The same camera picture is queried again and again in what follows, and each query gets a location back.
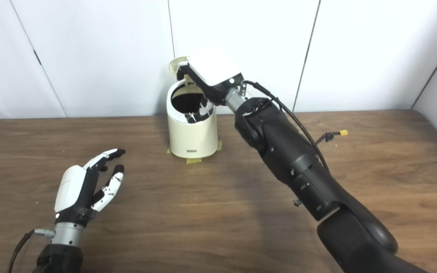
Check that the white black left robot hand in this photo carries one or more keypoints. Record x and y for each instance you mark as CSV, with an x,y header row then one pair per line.
x,y
72,189

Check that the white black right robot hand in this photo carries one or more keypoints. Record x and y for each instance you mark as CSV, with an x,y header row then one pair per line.
x,y
214,70

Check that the cream-colored lidded bin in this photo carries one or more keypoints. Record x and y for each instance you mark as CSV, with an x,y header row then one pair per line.
x,y
192,136

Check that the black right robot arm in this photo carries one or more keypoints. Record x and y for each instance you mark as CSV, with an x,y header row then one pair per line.
x,y
290,151

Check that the long yellow tape strip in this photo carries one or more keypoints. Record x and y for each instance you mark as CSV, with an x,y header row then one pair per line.
x,y
194,161

